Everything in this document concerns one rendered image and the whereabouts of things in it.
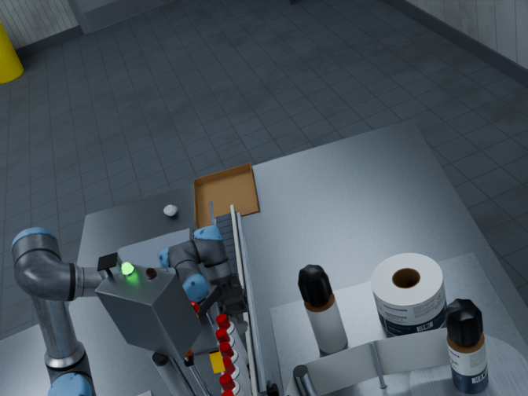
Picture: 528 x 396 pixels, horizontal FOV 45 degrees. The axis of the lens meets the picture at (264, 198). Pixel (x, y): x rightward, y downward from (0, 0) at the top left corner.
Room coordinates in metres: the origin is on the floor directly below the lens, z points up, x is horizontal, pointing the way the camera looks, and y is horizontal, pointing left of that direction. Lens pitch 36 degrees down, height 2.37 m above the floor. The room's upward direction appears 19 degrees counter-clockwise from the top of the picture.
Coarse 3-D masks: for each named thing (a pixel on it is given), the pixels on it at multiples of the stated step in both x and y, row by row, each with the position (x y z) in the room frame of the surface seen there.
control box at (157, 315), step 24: (120, 288) 1.07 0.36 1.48; (144, 288) 1.04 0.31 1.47; (168, 288) 1.03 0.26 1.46; (120, 312) 1.06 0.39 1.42; (144, 312) 1.01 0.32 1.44; (168, 312) 1.01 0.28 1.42; (192, 312) 1.05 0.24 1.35; (144, 336) 1.04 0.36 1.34; (168, 336) 0.99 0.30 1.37; (192, 336) 1.03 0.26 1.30
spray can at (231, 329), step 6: (216, 318) 1.28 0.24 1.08; (222, 318) 1.27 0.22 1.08; (222, 324) 1.26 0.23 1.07; (228, 324) 1.26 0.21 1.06; (228, 330) 1.25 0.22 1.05; (234, 330) 1.26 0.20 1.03; (234, 336) 1.25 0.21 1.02; (240, 342) 1.26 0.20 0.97; (240, 348) 1.25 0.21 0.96; (246, 354) 1.26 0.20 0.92; (246, 360) 1.25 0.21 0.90
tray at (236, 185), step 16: (208, 176) 2.32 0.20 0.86; (224, 176) 2.32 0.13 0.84; (240, 176) 2.28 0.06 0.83; (208, 192) 2.25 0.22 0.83; (224, 192) 2.21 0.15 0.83; (240, 192) 2.17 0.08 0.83; (256, 192) 2.12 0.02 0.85; (208, 208) 2.14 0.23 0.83; (224, 208) 2.10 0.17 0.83; (240, 208) 2.06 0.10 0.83; (256, 208) 2.03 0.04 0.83; (208, 224) 2.04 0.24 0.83
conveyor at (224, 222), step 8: (224, 216) 1.99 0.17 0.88; (216, 224) 1.96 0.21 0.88; (224, 224) 1.94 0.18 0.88; (232, 224) 1.93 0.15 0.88; (224, 232) 1.90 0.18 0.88; (232, 232) 1.88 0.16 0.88; (224, 240) 1.85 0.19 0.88; (232, 240) 1.83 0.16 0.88; (232, 248) 1.79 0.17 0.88; (240, 248) 1.78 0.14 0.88; (232, 256) 1.75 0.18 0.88; (240, 256) 1.73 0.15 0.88; (232, 264) 1.71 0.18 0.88; (232, 272) 1.67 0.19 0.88; (248, 312) 1.46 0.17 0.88; (240, 336) 1.37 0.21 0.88; (248, 368) 1.24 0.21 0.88; (256, 376) 1.20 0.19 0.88
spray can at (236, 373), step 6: (222, 360) 1.12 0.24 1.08; (228, 360) 1.12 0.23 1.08; (228, 366) 1.10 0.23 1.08; (234, 366) 1.12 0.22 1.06; (222, 372) 1.12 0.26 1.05; (228, 372) 1.10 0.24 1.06; (234, 372) 1.10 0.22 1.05; (240, 372) 1.11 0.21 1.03; (234, 378) 1.09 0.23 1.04; (240, 378) 1.10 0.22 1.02; (240, 384) 1.10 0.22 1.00; (246, 384) 1.11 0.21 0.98; (246, 390) 1.10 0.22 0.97
